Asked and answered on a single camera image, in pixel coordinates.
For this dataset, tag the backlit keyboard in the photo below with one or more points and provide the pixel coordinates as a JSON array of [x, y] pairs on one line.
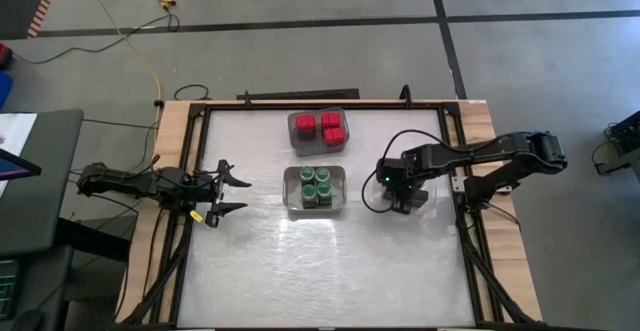
[[7, 296]]

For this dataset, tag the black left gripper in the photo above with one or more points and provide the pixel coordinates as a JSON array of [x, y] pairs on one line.
[[207, 191]]

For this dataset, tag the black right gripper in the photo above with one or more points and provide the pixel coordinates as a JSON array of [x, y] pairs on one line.
[[400, 181]]

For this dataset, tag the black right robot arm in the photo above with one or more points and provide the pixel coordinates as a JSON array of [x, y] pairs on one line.
[[480, 153]]

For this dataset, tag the white paper sheet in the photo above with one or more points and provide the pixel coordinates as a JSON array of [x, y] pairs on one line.
[[17, 128]]

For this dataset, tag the black desk support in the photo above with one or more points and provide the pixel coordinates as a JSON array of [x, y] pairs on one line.
[[95, 241]]

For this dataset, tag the black clamp post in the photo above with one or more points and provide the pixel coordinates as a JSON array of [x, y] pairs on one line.
[[406, 96], [247, 100]]

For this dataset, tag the black mat orange edge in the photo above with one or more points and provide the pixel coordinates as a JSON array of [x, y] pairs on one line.
[[20, 1]]

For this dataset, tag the grey desk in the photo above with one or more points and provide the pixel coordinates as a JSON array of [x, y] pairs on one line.
[[50, 196]]

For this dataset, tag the clear plastic bin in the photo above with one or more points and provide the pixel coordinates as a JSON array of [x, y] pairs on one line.
[[437, 196]]

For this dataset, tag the small yellow tag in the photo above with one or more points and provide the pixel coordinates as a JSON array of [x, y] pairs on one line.
[[196, 216]]

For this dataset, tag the blue object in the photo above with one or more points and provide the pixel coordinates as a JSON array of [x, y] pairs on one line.
[[4, 88]]

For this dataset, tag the dark tablet screen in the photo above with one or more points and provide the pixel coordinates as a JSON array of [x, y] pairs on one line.
[[15, 168]]

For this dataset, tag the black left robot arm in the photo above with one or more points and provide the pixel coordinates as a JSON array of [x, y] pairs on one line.
[[125, 181]]

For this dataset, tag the black flat bar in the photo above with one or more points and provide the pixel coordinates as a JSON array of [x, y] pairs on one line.
[[300, 94]]

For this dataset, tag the white plastic bin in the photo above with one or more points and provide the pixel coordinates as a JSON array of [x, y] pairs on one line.
[[290, 191]]

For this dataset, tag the grey plastic bin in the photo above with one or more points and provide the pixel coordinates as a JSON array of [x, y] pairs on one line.
[[312, 146]]

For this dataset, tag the black metal table frame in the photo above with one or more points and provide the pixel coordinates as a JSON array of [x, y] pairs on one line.
[[375, 106]]

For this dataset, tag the red object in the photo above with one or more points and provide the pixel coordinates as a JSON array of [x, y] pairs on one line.
[[4, 56]]

